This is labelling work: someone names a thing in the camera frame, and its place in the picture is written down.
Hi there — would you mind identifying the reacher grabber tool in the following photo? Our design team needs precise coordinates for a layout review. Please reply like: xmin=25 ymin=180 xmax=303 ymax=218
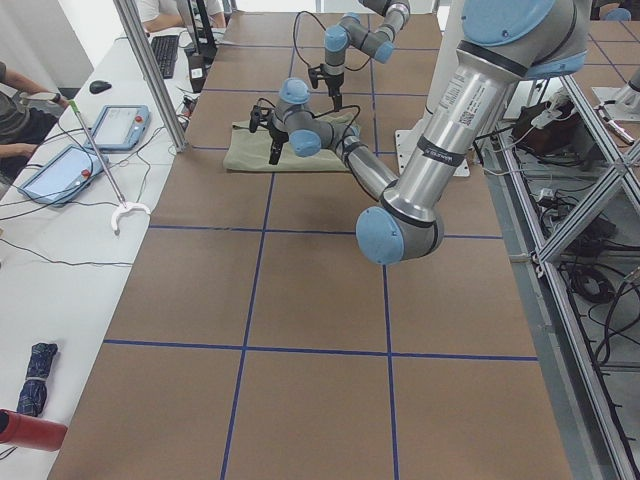
xmin=69 ymin=101 xmax=151 ymax=234

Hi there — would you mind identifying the red bottle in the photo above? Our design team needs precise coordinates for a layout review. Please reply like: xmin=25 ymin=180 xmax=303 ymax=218
xmin=1 ymin=409 xmax=68 ymax=452

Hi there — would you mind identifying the black computer mouse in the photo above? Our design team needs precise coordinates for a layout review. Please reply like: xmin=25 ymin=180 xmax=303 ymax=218
xmin=89 ymin=80 xmax=112 ymax=94

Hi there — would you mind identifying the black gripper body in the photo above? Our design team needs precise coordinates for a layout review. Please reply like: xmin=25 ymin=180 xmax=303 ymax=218
xmin=325 ymin=74 xmax=344 ymax=111
xmin=269 ymin=127 xmax=289 ymax=165

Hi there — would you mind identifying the seated person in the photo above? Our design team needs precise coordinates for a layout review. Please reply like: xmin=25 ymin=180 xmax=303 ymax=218
xmin=1 ymin=61 xmax=69 ymax=183

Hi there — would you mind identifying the blue teach pendant near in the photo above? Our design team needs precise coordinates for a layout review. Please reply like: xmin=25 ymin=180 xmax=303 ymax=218
xmin=18 ymin=145 xmax=103 ymax=206

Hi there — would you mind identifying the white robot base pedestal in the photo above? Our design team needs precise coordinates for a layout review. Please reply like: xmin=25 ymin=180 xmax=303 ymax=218
xmin=394 ymin=0 xmax=471 ymax=178

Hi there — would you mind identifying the blue teach pendant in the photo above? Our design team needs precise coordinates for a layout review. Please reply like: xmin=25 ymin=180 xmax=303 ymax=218
xmin=18 ymin=145 xmax=103 ymax=206
xmin=90 ymin=105 xmax=150 ymax=153

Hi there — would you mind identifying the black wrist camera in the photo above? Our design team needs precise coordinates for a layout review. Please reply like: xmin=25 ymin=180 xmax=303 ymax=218
xmin=249 ymin=104 xmax=273 ymax=133
xmin=307 ymin=64 xmax=325 ymax=89

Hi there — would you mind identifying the aluminium frame post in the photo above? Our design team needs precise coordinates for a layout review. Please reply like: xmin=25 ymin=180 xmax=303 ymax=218
xmin=113 ymin=0 xmax=187 ymax=153

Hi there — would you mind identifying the black keyboard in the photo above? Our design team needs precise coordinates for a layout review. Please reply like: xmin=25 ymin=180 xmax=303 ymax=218
xmin=151 ymin=35 xmax=179 ymax=79

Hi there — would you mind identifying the green long-sleeve shirt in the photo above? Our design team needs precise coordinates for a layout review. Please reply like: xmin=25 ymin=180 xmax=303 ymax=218
xmin=223 ymin=112 xmax=360 ymax=173

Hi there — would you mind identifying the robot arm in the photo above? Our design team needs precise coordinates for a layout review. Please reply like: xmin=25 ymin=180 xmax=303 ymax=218
xmin=309 ymin=0 xmax=411 ymax=111
xmin=250 ymin=1 xmax=591 ymax=265

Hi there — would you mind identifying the folded dark blue umbrella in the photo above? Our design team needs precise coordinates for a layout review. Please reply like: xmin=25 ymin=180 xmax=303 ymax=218
xmin=16 ymin=342 xmax=58 ymax=417

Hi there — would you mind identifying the blue teach pendant far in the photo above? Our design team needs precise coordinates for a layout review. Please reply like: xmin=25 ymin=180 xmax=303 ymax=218
xmin=90 ymin=105 xmax=150 ymax=153

